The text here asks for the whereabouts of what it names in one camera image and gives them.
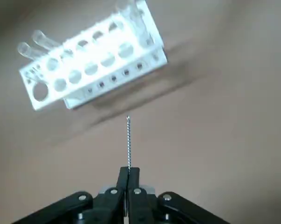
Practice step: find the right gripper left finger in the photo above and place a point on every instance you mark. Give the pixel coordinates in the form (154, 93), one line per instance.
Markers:
(107, 205)

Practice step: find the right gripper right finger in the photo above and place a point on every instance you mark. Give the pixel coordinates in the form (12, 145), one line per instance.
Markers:
(149, 207)

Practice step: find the white test tube rack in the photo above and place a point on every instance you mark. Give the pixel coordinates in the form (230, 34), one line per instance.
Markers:
(87, 56)

